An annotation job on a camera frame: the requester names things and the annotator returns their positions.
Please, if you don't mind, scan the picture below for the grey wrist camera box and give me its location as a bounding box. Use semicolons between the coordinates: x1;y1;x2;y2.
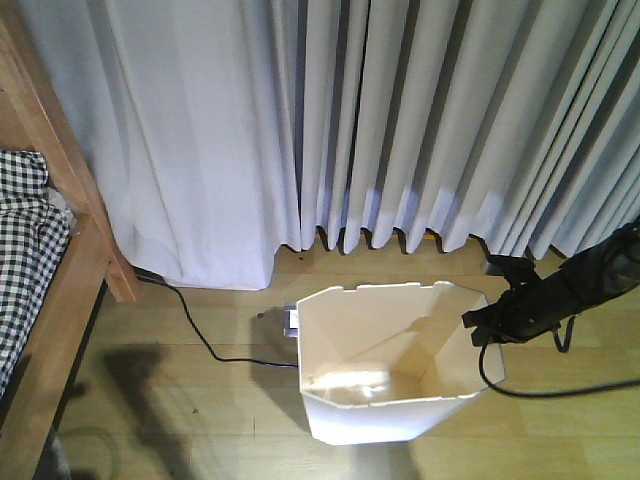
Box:
482;255;535;276

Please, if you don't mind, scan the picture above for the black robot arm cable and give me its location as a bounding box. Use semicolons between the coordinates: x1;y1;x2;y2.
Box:
478;319;640;399

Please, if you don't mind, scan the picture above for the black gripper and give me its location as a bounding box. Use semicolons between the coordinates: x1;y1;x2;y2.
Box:
462;286;530;346

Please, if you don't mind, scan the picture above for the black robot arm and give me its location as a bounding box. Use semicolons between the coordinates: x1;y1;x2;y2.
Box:
462;220;639;347

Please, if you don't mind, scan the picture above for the black floor power cable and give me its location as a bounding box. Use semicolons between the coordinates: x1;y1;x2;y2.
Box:
134;267;300;370

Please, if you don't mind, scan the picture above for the white plastic trash bin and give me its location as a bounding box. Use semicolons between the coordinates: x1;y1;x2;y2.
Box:
296;281;505;445

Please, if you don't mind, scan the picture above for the grey round rug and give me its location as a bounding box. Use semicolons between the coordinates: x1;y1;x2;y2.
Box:
32;430;71;480

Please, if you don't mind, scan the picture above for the wooden bed frame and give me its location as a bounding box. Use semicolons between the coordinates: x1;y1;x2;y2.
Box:
1;1;139;479

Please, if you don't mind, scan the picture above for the light grey curtain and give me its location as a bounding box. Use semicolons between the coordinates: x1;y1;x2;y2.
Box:
19;1;639;290

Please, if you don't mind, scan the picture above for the floor power socket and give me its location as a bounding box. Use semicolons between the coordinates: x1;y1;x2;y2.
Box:
283;303;299;338

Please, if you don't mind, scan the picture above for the black white checkered bedding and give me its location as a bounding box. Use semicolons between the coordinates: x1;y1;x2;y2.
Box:
1;150;73;390

